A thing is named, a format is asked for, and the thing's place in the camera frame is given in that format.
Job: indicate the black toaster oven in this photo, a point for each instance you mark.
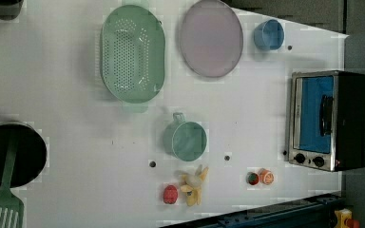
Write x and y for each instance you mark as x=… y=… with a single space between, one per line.
x=327 y=120

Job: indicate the peeled toy banana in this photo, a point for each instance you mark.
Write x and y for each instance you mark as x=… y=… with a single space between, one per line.
x=192 y=187

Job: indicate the red toy strawberry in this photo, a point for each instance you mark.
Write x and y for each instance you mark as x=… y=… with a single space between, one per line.
x=170 y=194

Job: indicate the pink round plate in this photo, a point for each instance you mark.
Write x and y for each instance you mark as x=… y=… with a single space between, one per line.
x=211 y=38

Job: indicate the green oval colander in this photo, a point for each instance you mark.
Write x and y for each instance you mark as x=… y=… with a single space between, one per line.
x=133 y=54

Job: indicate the toy tomato half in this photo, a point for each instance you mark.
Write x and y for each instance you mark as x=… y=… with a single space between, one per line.
x=252 y=178

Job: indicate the toy orange half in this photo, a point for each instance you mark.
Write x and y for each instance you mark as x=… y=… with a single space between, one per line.
x=266 y=176

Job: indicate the blue cup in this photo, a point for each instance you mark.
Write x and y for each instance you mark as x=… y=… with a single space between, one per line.
x=269 y=35

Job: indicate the black round pot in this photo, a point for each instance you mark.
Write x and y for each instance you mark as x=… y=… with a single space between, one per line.
x=31 y=154

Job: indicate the yellow emergency stop box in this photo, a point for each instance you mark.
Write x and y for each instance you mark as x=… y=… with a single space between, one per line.
x=345 y=219

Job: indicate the green slotted spatula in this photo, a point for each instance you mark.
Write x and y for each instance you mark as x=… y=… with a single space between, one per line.
x=11 y=207

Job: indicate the black cylinder container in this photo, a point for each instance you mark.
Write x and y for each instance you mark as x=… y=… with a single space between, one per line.
x=10 y=9

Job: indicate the green mug with handle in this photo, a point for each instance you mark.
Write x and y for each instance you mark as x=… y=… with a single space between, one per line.
x=184 y=140

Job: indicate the blue metal frame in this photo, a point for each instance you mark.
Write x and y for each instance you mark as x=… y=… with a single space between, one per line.
x=313 y=212

